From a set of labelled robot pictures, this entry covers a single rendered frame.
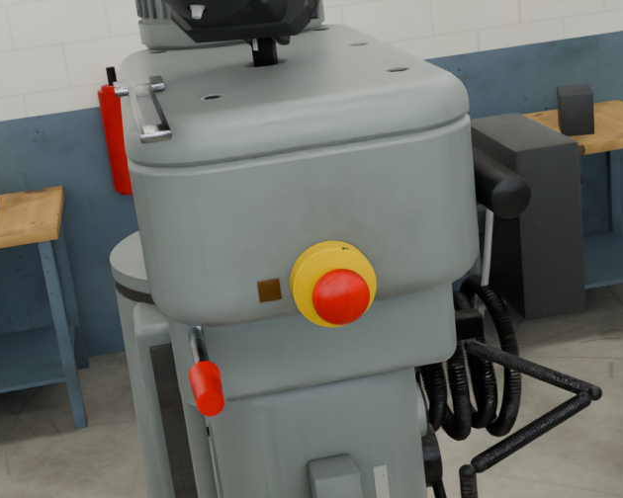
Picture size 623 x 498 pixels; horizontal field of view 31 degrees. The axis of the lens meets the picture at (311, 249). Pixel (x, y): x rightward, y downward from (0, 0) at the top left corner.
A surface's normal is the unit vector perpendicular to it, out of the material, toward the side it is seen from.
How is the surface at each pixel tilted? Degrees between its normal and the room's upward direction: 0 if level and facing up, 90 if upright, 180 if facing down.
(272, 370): 90
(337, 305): 91
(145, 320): 0
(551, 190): 90
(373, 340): 90
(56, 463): 0
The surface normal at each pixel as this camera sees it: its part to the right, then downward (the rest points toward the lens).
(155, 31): -0.75, 0.29
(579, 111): -0.14, 0.32
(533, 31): 0.18, 0.29
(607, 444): -0.11, -0.95
